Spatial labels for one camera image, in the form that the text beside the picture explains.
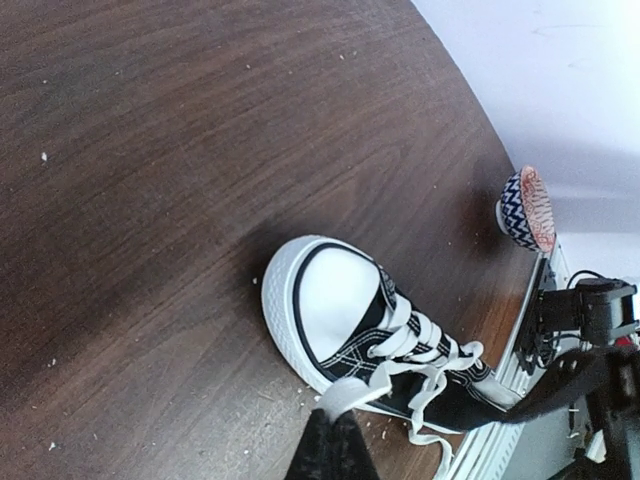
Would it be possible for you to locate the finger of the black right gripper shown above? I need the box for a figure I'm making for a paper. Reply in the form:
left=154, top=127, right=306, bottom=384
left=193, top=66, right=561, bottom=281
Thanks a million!
left=462, top=347, right=639, bottom=430

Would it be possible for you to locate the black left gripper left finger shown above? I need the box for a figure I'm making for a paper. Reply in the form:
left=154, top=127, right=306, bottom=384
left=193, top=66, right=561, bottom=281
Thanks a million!
left=285, top=409, right=338, bottom=480

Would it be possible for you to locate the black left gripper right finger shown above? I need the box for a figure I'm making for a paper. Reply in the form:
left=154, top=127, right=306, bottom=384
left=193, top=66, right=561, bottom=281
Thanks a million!
left=337, top=411, right=378, bottom=480

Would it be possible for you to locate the black white canvas sneaker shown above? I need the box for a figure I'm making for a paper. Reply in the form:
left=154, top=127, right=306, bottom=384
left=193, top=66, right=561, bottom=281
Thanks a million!
left=261, top=235, right=521, bottom=479

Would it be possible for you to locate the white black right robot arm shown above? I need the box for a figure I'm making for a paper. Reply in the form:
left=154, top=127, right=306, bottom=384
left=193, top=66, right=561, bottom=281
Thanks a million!
left=497, top=277, right=639, bottom=479

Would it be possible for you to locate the red patterned bowl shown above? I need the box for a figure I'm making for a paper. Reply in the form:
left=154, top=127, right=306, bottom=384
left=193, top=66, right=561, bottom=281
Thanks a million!
left=495, top=165, right=557, bottom=254

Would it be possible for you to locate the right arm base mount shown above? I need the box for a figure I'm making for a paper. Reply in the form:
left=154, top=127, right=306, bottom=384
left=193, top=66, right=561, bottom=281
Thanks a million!
left=514, top=257, right=579, bottom=375

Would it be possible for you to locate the front aluminium rail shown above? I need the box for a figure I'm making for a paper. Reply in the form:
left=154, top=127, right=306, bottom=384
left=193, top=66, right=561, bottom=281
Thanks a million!
left=447, top=240, right=570, bottom=480

